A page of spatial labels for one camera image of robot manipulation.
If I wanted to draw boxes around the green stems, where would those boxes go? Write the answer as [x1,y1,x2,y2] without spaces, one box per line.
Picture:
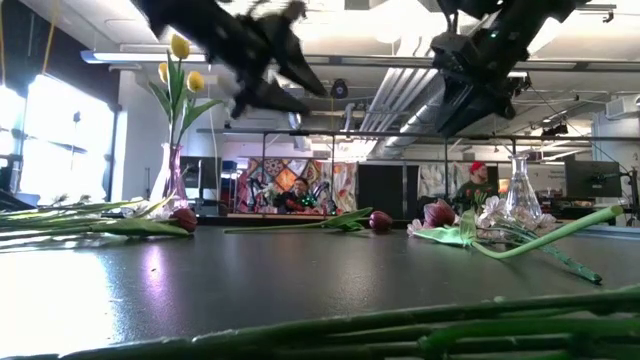
[0,283,640,360]

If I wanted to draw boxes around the colourful patchwork quilt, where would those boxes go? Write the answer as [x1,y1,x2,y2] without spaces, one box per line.
[235,157,359,215]

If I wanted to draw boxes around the yellow artificial tulip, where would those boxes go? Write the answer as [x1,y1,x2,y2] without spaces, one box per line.
[177,70,224,151]
[147,62,176,151]
[167,33,194,151]

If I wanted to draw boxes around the pink glass vase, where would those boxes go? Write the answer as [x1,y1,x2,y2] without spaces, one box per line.
[149,142,191,211]

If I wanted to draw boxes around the dark red artificial tulip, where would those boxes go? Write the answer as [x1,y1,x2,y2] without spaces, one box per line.
[407,198,625,261]
[223,206,395,235]
[59,206,199,239]

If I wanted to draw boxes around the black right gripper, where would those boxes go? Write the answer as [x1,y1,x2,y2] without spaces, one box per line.
[438,28,532,138]

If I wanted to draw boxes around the yellow cable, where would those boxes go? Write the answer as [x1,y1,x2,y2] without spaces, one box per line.
[40,0,60,76]

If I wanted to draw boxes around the silver ceiling ducts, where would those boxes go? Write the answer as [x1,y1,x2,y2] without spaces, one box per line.
[358,67,447,160]

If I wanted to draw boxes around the black round overhead camera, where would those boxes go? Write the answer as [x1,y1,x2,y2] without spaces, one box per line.
[328,78,350,100]

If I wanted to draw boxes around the black overhead frame rail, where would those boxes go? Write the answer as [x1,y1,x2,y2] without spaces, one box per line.
[196,128,640,144]

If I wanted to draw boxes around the black cabinet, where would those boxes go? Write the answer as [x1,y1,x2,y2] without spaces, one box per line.
[356,163,420,221]

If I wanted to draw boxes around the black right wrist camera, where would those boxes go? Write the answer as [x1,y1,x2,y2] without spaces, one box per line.
[430,30,482,71]

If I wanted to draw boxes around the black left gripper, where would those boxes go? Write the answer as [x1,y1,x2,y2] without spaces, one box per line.
[219,13,330,119]

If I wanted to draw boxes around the long ceiling light strip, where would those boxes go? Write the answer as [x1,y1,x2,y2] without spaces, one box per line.
[79,49,209,65]

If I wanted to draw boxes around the clear glass vase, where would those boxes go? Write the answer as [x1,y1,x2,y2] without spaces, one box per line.
[504,154,544,221]

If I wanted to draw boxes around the person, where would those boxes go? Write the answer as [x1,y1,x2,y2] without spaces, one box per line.
[273,176,324,215]
[452,160,497,215]

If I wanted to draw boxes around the black computer monitor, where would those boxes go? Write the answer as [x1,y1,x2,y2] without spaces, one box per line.
[564,159,624,199]
[179,155,222,191]

